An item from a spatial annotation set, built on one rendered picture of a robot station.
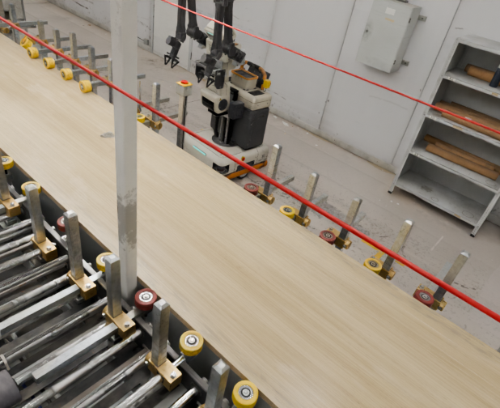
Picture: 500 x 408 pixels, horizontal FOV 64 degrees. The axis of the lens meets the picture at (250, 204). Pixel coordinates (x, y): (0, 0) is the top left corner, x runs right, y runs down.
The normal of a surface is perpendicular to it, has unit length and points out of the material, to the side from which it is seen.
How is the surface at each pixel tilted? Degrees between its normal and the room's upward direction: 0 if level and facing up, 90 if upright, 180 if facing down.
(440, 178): 90
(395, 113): 90
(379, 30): 90
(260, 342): 0
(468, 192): 90
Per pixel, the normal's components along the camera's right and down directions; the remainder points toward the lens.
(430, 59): -0.65, 0.35
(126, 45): 0.74, 0.49
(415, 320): 0.16, -0.80
